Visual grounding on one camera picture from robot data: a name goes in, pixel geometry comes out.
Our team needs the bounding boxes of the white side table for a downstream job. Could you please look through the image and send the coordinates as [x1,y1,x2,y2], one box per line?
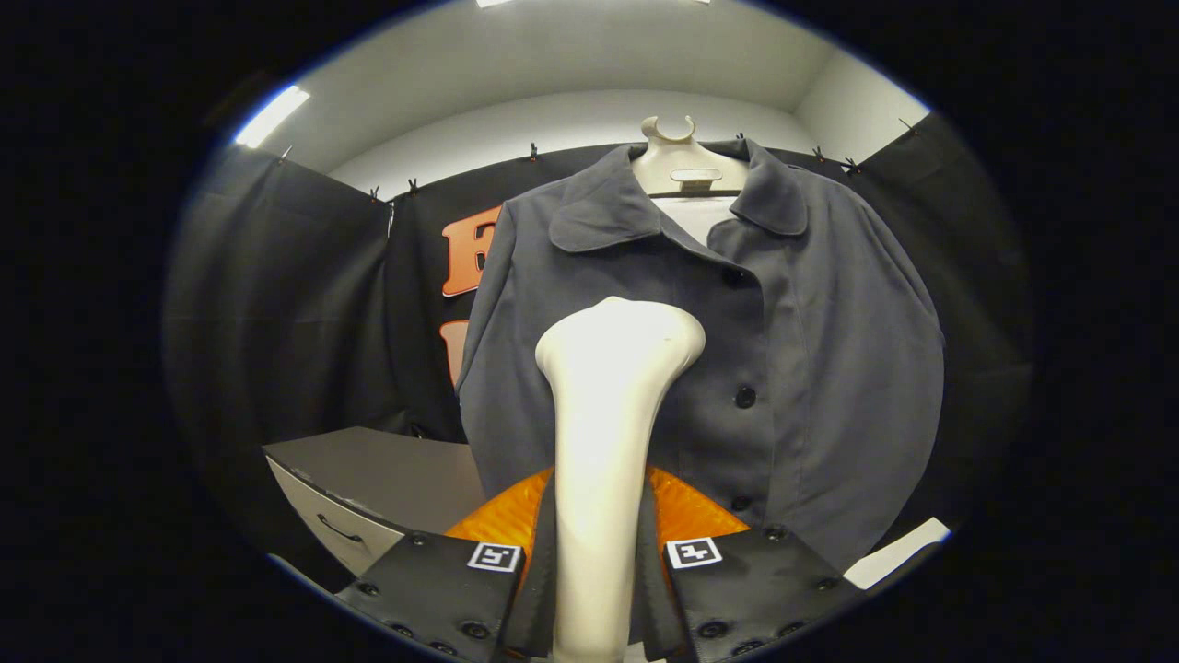
[843,518,951,590]

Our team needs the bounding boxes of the row of black cloth clips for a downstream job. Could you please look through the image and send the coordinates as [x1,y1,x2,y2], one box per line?
[276,115,917,204]

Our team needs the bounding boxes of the white garment steamer head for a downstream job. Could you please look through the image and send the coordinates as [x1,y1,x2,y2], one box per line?
[535,297,707,663]

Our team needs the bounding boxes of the long ceiling strip light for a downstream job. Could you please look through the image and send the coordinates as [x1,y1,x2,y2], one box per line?
[235,85,311,148]

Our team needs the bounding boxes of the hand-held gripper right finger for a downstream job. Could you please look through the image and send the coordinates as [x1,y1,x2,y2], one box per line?
[636,465,867,660]

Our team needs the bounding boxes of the grey button-up shirt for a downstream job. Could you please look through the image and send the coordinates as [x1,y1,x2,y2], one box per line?
[456,138,947,572]

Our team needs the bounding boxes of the grey-topped drawer cabinet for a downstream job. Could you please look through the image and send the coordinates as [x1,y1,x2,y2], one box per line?
[263,425,489,581]

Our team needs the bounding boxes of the cream plastic hanger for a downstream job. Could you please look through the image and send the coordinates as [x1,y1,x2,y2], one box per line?
[631,115,749,199]

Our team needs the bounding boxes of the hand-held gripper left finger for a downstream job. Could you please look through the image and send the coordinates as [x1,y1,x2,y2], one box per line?
[336,465,561,663]

